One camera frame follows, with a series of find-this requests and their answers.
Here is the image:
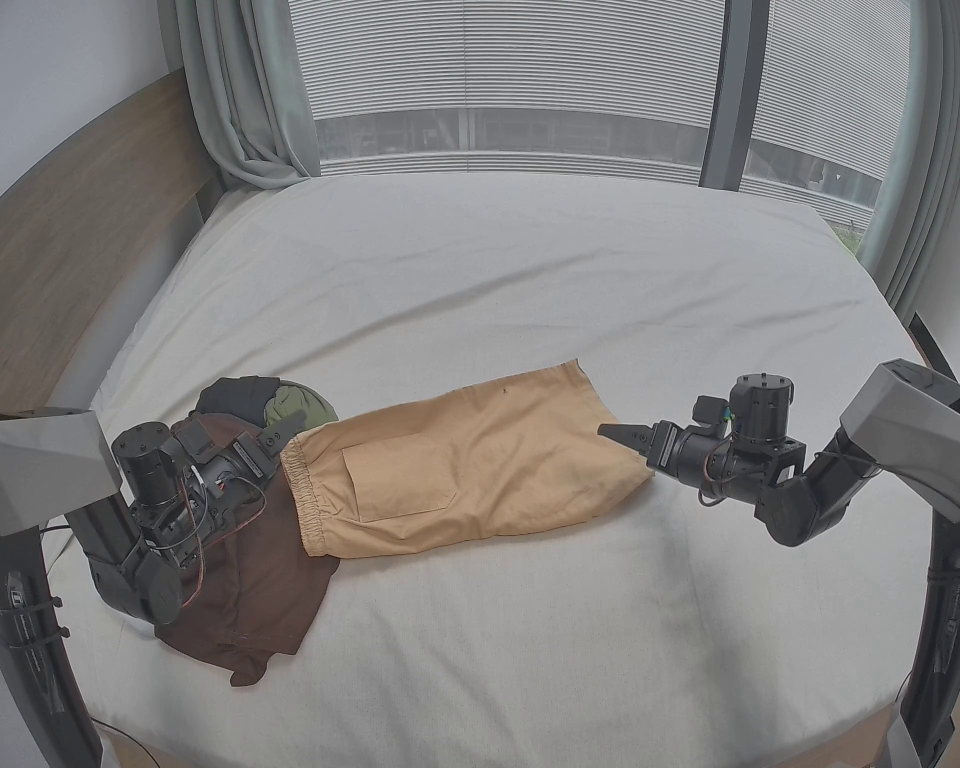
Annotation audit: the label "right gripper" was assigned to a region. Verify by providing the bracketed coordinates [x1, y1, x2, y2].
[597, 420, 732, 490]

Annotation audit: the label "grey-green curtain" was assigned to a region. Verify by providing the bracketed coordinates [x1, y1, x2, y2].
[855, 0, 960, 324]
[157, 0, 324, 190]

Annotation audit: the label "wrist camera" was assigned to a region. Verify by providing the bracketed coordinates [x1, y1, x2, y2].
[176, 420, 224, 460]
[693, 395, 733, 434]

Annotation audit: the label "brown garment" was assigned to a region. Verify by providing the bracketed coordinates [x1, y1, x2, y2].
[153, 414, 342, 687]

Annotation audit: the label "green garment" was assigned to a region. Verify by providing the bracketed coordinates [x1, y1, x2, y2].
[264, 382, 339, 435]

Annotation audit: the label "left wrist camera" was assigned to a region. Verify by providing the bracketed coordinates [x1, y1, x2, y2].
[176, 420, 224, 460]

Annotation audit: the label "bed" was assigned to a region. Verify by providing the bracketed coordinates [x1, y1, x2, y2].
[0, 67, 960, 768]

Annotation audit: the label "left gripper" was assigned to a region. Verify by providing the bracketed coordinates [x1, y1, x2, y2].
[196, 429, 288, 492]

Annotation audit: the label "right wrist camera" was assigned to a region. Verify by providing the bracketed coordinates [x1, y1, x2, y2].
[693, 395, 733, 434]

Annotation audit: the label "tan shorts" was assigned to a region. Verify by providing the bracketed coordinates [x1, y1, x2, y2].
[281, 358, 652, 560]

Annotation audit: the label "black garment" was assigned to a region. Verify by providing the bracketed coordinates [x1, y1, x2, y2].
[196, 377, 280, 421]

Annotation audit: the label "window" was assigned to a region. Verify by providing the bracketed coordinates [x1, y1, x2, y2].
[288, 0, 939, 226]

